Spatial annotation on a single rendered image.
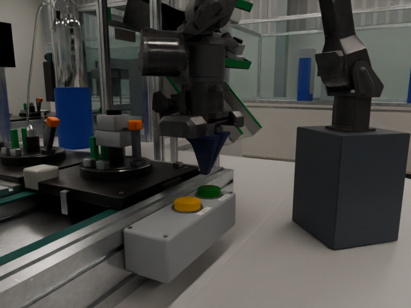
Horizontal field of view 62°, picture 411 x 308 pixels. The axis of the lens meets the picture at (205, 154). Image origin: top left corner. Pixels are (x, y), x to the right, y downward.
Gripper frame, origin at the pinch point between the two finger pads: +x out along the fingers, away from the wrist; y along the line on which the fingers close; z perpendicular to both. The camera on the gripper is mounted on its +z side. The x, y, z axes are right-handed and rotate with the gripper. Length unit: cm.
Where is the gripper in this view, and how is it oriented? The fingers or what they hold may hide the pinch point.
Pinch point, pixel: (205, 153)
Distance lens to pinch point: 55.9
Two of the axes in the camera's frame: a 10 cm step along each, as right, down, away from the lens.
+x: -0.1, 9.8, 1.9
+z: -8.8, -1.0, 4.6
